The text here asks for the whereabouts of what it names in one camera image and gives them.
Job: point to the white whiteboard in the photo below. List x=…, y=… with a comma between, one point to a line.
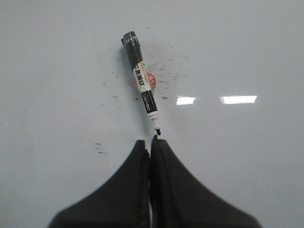
x=230, y=95

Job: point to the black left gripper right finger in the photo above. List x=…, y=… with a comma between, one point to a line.
x=179, y=200

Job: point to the black whiteboard marker pen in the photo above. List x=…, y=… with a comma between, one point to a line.
x=133, y=49

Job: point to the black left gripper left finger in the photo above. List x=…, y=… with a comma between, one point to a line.
x=121, y=202

